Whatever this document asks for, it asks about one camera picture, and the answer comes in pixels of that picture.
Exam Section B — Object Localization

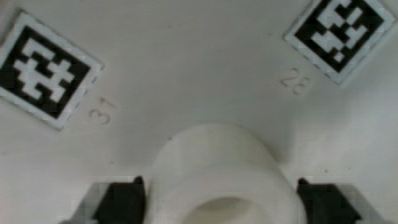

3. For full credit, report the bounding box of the white cylindrical table leg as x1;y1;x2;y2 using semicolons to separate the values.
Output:
144;123;308;224

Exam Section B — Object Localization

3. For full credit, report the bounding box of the white round table top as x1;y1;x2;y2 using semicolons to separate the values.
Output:
0;0;398;224

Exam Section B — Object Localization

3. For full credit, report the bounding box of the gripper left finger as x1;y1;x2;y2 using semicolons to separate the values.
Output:
59;176;146;224

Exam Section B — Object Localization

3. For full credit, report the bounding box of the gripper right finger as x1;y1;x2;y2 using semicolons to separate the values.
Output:
297;178;380;224

